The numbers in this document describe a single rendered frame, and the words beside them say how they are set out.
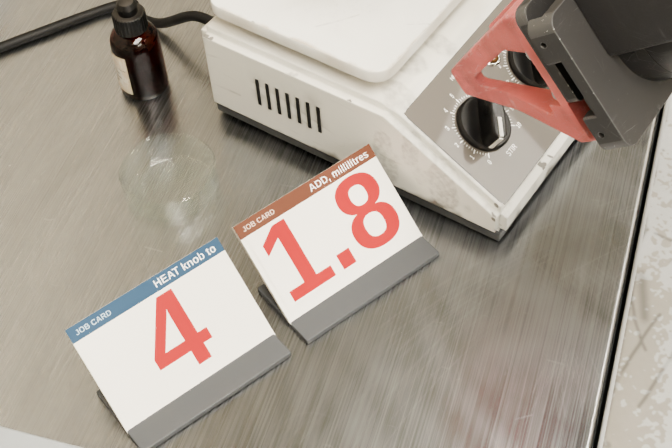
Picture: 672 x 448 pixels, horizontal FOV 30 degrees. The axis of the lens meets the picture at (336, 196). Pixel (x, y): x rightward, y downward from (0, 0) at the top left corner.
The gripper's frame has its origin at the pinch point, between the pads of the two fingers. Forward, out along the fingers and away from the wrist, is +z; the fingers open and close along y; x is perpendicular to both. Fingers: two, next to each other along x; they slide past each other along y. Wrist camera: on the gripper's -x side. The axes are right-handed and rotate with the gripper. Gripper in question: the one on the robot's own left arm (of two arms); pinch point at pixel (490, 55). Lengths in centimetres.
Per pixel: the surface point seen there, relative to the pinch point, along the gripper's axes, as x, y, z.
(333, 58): -2.1, -0.3, 10.4
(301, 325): 7.1, 10.2, 12.1
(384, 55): -0.8, -1.7, 8.6
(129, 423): 4.6, 19.6, 14.9
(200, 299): 2.7, 12.8, 13.9
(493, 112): 4.7, -3.1, 5.6
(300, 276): 5.4, 8.3, 12.4
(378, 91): 0.7, -0.8, 9.6
